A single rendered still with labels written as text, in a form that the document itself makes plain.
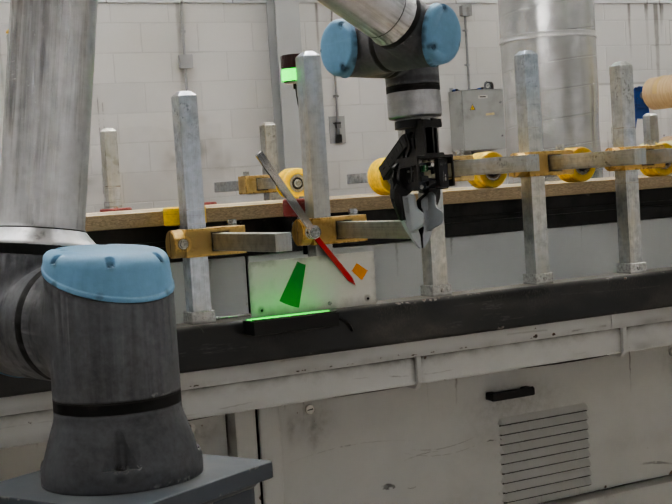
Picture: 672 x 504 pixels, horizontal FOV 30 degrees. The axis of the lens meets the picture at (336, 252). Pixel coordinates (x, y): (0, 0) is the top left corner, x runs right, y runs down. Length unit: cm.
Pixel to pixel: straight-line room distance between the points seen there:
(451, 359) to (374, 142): 790
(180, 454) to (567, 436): 165
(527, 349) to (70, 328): 136
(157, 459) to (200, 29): 853
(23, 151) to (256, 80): 840
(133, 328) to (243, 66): 856
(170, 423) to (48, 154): 38
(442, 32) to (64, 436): 83
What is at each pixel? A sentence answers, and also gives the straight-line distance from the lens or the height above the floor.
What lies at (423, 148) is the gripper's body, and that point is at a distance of 205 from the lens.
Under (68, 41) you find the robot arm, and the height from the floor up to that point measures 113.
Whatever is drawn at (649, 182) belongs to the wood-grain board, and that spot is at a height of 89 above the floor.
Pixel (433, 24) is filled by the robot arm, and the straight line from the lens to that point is 187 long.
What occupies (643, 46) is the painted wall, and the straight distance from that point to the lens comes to 1190.
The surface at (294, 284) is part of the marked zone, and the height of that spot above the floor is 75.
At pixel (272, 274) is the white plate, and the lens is 227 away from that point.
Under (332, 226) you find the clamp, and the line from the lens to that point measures 232.
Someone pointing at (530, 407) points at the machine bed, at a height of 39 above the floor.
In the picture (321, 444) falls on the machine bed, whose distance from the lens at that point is 264.
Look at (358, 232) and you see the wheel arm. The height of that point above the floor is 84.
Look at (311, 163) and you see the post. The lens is 231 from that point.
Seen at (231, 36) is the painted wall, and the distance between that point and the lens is 995.
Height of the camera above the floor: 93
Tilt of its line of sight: 3 degrees down
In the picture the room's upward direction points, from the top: 4 degrees counter-clockwise
